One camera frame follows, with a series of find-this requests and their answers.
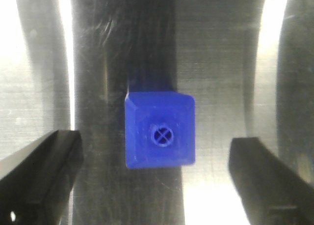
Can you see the blue part with small knob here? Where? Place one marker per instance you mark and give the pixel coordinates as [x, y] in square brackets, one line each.
[159, 130]

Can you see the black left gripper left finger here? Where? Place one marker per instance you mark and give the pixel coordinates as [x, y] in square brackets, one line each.
[36, 181]

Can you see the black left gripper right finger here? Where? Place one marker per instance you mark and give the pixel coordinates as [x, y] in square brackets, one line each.
[270, 192]

